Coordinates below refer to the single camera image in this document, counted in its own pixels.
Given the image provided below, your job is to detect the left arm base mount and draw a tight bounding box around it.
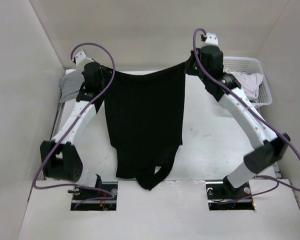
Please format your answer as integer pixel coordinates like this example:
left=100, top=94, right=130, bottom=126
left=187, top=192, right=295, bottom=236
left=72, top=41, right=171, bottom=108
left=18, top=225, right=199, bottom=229
left=68, top=181, right=119, bottom=212

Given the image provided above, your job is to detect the folded grey tank top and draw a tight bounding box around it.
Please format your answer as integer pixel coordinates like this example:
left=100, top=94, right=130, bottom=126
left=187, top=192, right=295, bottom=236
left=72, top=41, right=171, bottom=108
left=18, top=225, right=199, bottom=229
left=59, top=70, right=84, bottom=104

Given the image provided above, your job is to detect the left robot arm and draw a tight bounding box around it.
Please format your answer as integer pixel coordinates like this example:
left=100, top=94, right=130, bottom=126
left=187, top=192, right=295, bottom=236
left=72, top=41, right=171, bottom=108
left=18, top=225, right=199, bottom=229
left=40, top=62, right=113, bottom=200

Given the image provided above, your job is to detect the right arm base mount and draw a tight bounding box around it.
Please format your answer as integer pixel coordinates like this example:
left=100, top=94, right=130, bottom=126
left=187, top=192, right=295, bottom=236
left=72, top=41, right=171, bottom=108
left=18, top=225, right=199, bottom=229
left=205, top=181, right=255, bottom=211

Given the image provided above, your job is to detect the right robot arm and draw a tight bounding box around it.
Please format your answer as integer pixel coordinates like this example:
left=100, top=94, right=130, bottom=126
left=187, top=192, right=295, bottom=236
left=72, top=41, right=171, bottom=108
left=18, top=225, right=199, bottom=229
left=185, top=45, right=290, bottom=198

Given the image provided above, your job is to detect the white plastic basket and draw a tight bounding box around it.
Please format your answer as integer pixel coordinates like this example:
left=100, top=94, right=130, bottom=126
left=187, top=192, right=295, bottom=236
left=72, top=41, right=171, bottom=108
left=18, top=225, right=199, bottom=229
left=223, top=56, right=273, bottom=108

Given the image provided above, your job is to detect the black tank top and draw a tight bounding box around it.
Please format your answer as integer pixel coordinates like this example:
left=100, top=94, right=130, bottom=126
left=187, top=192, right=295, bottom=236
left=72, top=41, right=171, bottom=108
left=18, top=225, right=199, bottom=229
left=92, top=62, right=186, bottom=190

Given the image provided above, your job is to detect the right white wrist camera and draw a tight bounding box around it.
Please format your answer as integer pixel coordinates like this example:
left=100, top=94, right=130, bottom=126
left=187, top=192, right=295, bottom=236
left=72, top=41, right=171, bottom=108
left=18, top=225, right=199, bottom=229
left=200, top=32, right=219, bottom=46

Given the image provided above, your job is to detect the white tank top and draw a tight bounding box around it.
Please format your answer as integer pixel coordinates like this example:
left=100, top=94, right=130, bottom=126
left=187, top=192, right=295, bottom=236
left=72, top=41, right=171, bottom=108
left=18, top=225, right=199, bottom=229
left=226, top=70, right=264, bottom=102

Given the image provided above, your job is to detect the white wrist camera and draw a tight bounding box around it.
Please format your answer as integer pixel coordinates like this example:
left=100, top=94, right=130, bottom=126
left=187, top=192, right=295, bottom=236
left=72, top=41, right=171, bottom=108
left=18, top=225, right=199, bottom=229
left=200, top=32, right=219, bottom=46
left=71, top=49, right=94, bottom=67

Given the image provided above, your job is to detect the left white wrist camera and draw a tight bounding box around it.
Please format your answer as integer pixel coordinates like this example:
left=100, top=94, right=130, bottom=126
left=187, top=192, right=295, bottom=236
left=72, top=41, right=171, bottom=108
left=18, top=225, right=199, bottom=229
left=71, top=49, right=94, bottom=67

